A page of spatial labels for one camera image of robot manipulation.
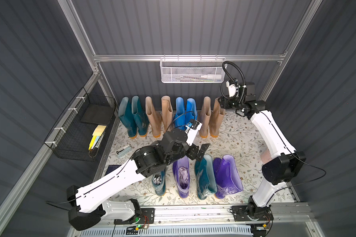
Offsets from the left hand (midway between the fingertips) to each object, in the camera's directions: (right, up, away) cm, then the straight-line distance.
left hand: (202, 142), depth 59 cm
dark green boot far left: (-41, +14, +25) cm, 50 cm away
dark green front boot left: (-18, -17, +5) cm, 26 cm away
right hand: (+16, +22, +22) cm, 35 cm away
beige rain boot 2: (-17, +15, +29) cm, 37 cm away
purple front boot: (-9, -15, +14) cm, 22 cm away
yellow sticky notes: (-51, +2, +14) cm, 53 cm away
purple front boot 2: (+12, -17, +8) cm, 23 cm away
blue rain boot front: (-9, +11, +28) cm, 32 cm away
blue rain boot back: (-2, +16, +28) cm, 32 cm away
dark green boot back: (-33, +15, +26) cm, 44 cm away
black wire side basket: (-61, +1, +11) cm, 62 cm away
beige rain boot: (-26, +13, +40) cm, 50 cm away
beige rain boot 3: (+5, +12, +25) cm, 29 cm away
